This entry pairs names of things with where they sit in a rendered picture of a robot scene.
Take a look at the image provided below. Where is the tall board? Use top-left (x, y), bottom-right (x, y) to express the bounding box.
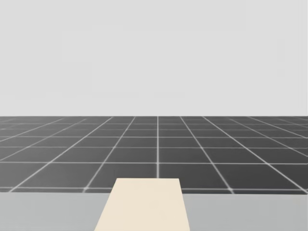
top-left (93, 178), bottom-right (191, 231)

